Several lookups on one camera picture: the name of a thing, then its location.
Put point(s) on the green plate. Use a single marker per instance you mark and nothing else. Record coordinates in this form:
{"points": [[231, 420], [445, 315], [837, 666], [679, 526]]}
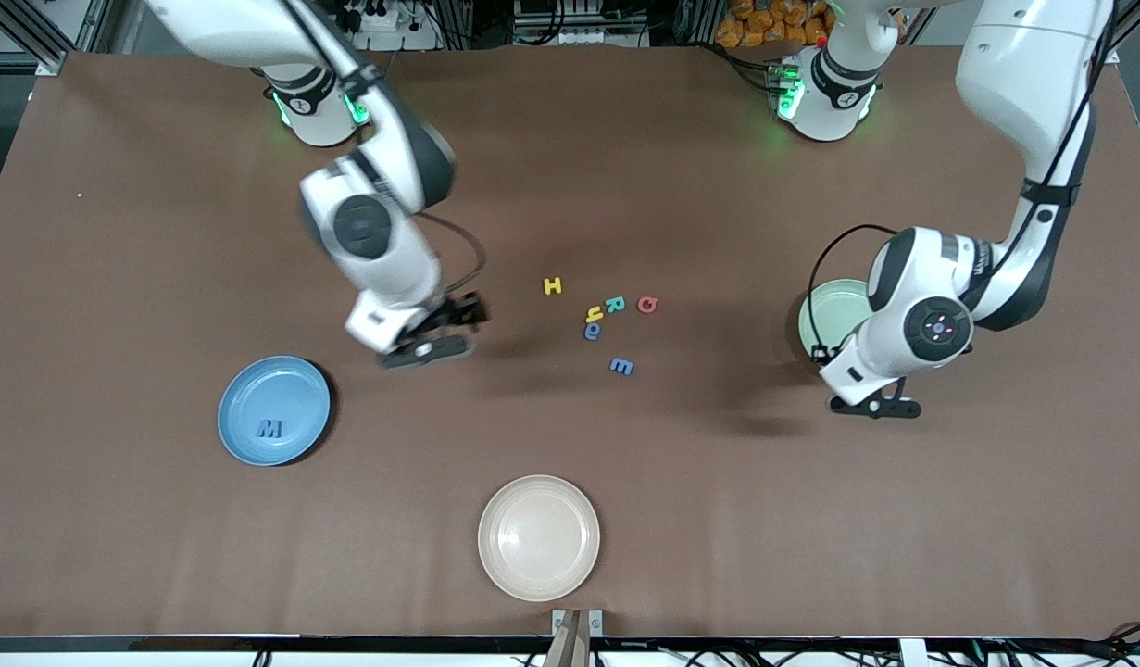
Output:
{"points": [[833, 315]]}

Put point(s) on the white power strip with plugs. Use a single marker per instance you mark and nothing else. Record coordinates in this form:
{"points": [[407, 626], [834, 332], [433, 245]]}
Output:
{"points": [[386, 17]]}

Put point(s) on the metal table edge bracket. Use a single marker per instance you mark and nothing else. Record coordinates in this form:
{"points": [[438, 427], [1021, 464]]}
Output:
{"points": [[577, 622]]}

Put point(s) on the metal corner bracket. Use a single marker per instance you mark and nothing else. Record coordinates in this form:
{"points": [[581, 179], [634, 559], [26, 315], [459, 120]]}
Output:
{"points": [[47, 67]]}

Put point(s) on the aluminium frame profile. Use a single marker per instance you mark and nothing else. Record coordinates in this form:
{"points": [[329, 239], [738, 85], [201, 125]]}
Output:
{"points": [[1139, 14], [32, 46]]}

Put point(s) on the cream plate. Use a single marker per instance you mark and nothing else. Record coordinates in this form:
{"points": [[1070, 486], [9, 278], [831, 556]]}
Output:
{"points": [[538, 537]]}

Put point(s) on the pile of orange packets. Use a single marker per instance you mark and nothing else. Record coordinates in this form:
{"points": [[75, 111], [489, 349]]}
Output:
{"points": [[773, 23]]}

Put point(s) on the red foam round letter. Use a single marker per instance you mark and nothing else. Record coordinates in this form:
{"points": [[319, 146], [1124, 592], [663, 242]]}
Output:
{"points": [[647, 305]]}

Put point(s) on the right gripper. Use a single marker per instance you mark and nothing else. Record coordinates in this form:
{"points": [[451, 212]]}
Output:
{"points": [[460, 311]]}

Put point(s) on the wooden stick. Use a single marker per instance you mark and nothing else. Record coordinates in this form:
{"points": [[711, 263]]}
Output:
{"points": [[570, 648]]}

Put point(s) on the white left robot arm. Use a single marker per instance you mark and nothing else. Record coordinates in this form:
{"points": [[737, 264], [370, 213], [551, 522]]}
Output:
{"points": [[1023, 139]]}

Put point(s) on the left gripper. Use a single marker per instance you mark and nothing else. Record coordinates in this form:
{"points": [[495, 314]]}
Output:
{"points": [[820, 354]]}

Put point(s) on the blue foam letter W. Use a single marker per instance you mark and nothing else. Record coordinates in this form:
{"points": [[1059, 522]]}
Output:
{"points": [[269, 429]]}

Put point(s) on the blue foam letter m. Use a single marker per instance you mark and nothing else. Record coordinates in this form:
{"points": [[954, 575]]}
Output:
{"points": [[621, 367]]}

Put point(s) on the blue plate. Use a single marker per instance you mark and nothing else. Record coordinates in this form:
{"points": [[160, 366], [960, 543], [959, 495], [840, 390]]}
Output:
{"points": [[273, 398]]}

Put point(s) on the teal foam letter R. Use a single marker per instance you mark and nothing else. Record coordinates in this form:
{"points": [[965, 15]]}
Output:
{"points": [[615, 304]]}

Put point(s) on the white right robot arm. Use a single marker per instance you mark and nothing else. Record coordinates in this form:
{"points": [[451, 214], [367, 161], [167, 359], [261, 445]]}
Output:
{"points": [[403, 269]]}

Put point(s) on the blue foam round letter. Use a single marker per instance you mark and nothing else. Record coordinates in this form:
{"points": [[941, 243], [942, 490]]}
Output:
{"points": [[592, 331]]}

